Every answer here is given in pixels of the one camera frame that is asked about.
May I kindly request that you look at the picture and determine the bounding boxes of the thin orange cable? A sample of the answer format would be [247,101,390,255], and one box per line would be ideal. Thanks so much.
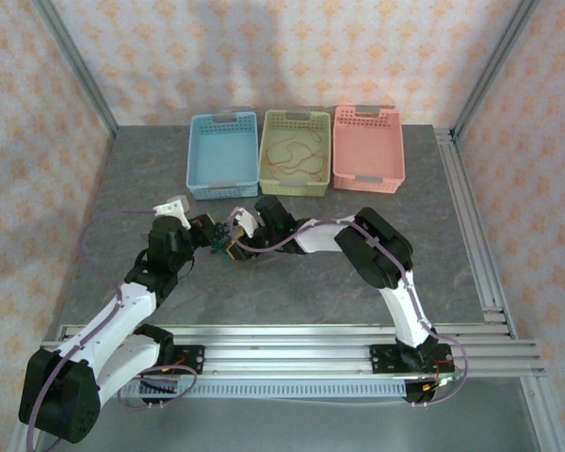
[262,129,330,183]

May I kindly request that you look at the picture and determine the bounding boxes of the blue plastic basket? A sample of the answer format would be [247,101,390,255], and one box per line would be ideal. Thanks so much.
[186,111,260,202]

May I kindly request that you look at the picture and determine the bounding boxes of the green plastic basket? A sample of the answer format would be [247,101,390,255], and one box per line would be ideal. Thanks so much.
[258,106,334,196]

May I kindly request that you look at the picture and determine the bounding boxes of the pink plastic basket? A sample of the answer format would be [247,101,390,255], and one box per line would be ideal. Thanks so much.
[331,105,407,195]

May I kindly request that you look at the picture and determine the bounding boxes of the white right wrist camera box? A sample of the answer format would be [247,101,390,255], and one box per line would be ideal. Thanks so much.
[227,205,256,240]

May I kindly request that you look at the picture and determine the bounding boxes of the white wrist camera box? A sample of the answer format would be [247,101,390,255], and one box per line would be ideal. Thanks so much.
[227,205,256,240]
[153,195,194,231]

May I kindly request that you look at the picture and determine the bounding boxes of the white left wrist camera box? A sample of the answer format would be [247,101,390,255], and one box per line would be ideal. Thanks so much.
[153,195,194,231]

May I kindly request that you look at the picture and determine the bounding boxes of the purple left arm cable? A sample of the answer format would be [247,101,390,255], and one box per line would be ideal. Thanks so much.
[25,206,200,452]

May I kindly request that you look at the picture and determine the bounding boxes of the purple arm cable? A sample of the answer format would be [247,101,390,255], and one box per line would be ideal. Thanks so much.
[225,211,470,409]
[25,206,200,452]

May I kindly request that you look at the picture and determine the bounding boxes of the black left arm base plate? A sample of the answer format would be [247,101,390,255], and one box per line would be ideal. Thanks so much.
[136,345,205,377]

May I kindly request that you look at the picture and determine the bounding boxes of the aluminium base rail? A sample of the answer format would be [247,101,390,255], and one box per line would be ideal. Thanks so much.
[31,324,547,378]

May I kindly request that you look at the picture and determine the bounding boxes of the red black power wires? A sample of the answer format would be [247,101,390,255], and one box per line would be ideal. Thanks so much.
[138,360,194,395]
[421,358,463,395]

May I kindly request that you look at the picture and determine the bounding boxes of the grey slotted cable duct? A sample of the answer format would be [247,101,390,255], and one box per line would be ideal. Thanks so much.
[117,379,409,399]

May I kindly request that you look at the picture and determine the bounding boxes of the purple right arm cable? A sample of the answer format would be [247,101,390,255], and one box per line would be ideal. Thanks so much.
[225,211,470,409]

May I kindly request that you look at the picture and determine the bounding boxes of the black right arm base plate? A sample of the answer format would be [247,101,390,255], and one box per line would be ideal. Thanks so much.
[368,343,455,376]

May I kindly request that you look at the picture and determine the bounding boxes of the aluminium side rail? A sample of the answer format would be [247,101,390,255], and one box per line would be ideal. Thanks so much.
[433,125,519,340]

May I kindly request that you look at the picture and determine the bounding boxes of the aluminium frame post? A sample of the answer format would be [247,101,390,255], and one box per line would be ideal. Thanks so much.
[451,0,542,140]
[35,0,120,138]

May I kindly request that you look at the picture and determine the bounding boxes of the aluminium frame leg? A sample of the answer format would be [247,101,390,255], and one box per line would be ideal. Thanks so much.
[520,376,565,452]
[7,413,39,452]

